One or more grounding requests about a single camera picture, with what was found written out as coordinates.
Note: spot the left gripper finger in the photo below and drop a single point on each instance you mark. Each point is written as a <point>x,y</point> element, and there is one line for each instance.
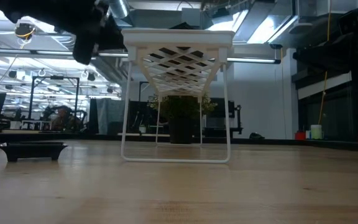
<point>112,35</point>

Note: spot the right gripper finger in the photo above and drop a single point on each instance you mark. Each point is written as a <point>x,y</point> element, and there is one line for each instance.
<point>328,54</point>

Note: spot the small black square plate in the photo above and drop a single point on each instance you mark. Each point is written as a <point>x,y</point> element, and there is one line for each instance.
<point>33,151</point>
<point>182,26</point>

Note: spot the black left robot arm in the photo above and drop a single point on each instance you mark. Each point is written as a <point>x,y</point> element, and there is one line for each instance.
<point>17,9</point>

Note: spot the long ceiling light bar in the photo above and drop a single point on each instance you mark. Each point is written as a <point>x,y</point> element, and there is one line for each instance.
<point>256,60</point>
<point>42,52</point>

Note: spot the white lattice rack shelf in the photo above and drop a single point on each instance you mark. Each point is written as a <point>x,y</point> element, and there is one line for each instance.
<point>179,36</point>

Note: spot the grey green partition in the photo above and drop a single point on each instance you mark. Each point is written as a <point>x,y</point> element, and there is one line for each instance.
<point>107,112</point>

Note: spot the green cup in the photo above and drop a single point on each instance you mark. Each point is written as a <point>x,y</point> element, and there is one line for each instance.
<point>316,132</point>

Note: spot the grey ceiling box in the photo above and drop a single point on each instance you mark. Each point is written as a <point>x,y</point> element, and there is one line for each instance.
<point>190,14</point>

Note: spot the red box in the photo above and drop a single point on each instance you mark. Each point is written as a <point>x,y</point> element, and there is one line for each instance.
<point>300,135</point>

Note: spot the person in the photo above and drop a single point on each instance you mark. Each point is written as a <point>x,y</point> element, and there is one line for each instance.
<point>61,119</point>

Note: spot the green potted plant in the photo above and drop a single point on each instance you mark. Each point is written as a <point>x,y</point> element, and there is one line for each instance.
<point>180,130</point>

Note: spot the black screen on stand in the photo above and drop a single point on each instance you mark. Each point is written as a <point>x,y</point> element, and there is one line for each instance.
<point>222,107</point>

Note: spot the black stand frame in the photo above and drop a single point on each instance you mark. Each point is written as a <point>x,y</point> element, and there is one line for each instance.
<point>31,99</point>

